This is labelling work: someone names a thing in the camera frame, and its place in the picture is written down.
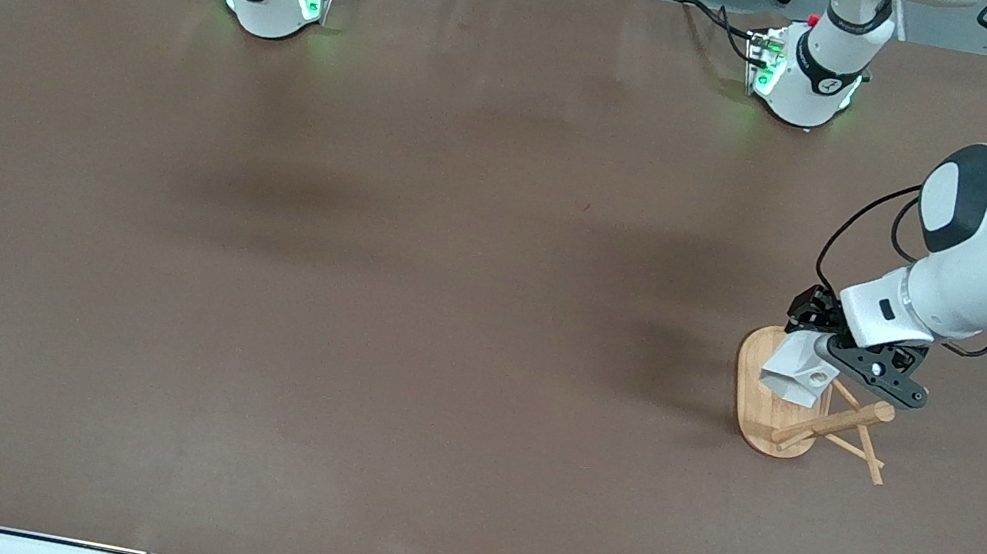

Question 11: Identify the black left base cable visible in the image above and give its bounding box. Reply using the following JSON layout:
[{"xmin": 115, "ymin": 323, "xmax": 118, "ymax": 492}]
[{"xmin": 665, "ymin": 0, "xmax": 767, "ymax": 66}]

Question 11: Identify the white faceted cup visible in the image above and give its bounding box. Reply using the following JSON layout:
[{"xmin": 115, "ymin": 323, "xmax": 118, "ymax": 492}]
[{"xmin": 753, "ymin": 322, "xmax": 848, "ymax": 414}]

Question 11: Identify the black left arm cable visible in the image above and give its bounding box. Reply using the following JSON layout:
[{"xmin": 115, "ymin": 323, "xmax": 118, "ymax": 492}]
[{"xmin": 803, "ymin": 0, "xmax": 987, "ymax": 363}]

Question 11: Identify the wooden cup rack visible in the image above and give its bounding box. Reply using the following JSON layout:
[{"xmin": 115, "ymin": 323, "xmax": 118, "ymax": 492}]
[{"xmin": 719, "ymin": 319, "xmax": 937, "ymax": 493}]

